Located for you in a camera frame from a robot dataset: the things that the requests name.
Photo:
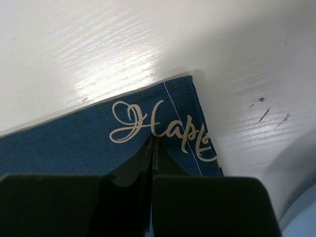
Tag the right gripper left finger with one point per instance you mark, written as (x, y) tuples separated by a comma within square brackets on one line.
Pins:
[(116, 204)]

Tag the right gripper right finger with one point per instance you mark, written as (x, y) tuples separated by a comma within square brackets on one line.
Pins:
[(210, 206)]

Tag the dark blue cloth placemat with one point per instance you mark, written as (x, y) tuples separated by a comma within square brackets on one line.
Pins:
[(98, 139)]

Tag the light blue plastic plate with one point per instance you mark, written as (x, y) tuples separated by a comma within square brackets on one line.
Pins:
[(300, 218)]

